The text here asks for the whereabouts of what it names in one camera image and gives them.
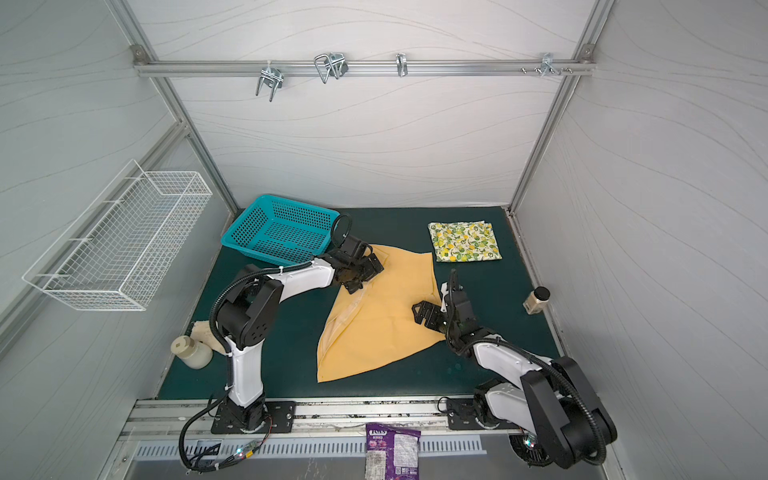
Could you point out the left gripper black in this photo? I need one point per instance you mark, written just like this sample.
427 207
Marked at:
372 270

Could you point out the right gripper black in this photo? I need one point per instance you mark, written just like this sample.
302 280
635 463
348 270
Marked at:
447 315

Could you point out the tan yellow skirt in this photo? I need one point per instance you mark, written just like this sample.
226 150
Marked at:
375 326

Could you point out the lemon print skirt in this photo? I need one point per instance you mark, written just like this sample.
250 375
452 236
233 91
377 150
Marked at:
464 242

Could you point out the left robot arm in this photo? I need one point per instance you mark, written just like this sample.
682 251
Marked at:
246 310

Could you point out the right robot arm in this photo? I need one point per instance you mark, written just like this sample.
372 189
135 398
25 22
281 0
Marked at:
552 408

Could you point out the green table mat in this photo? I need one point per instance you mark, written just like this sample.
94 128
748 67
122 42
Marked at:
496 290

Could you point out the teal plastic basket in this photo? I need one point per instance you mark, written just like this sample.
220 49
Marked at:
281 231

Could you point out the tan bottle black cap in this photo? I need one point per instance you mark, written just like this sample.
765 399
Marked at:
537 300

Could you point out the purple snack bag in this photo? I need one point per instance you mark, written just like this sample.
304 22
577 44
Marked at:
392 453

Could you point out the beige knit glove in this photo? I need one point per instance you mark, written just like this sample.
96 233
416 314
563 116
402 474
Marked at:
201 332

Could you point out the cream bottle left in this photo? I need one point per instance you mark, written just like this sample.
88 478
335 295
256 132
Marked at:
195 354

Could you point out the metal u-bolt clamp middle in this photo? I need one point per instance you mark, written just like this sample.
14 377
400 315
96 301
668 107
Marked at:
330 65

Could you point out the metal u-bolt clamp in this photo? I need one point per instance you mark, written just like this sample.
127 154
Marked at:
330 65
270 80

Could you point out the small metal hook clamp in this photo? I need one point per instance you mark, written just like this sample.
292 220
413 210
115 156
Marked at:
401 65

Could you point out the metal u-bolt clamp left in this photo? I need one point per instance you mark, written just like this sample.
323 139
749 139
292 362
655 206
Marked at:
270 80

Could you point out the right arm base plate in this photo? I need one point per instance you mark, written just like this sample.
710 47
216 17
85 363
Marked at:
471 414

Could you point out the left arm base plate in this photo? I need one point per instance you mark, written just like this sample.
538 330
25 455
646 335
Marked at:
276 417

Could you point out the aluminium front rail frame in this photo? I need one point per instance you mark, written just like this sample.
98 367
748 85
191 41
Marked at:
314 417

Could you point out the white wire basket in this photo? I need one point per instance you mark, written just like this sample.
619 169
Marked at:
114 256

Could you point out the metal bracket right end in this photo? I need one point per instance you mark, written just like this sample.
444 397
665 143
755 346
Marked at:
547 68

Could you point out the aluminium crossbar rail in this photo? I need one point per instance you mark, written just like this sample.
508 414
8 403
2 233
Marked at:
357 68

